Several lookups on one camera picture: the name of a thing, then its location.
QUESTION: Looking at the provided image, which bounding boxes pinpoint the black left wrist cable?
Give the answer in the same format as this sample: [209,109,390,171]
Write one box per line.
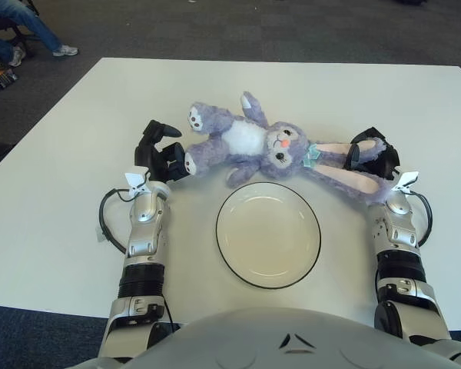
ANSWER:
[98,187,139,255]

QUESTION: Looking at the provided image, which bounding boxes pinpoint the dark printed box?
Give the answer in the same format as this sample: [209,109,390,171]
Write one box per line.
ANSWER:
[0,61,19,90]

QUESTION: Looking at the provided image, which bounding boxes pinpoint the purple plush bunny doll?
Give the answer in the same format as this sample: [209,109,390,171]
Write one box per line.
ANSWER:
[184,91,395,207]

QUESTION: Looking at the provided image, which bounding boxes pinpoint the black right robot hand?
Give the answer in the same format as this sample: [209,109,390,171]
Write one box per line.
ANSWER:
[344,125,403,181]

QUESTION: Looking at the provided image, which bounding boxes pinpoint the grey robot torso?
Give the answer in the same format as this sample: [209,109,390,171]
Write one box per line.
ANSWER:
[0,307,461,369]

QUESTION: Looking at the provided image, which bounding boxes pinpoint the white plate with black rim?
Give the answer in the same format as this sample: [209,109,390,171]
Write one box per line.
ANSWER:
[214,181,323,290]

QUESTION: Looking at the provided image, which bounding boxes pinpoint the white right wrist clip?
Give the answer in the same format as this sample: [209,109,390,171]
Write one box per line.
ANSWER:
[391,171,420,192]

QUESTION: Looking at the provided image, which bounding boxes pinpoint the person legs in blue jeans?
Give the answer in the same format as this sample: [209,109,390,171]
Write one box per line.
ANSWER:
[0,0,65,55]

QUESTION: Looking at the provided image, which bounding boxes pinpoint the black office chair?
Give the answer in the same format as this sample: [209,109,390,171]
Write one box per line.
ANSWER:
[0,17,36,58]

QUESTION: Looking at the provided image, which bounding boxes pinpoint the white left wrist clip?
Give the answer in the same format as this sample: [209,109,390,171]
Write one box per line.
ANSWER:
[124,168,151,193]

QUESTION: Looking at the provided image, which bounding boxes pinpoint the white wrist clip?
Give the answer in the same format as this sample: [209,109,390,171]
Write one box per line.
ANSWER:
[391,171,420,192]
[124,168,151,193]

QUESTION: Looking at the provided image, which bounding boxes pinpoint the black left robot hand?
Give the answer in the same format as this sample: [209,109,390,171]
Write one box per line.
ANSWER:
[133,119,187,182]

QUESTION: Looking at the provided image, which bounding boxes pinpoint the white sneaker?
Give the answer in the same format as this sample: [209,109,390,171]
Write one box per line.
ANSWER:
[52,45,79,58]
[8,46,27,68]

